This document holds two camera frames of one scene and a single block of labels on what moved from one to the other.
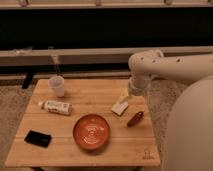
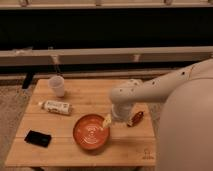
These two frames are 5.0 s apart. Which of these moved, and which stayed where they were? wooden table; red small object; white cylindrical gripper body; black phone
Moved: white cylindrical gripper body
Stayed: red small object; black phone; wooden table
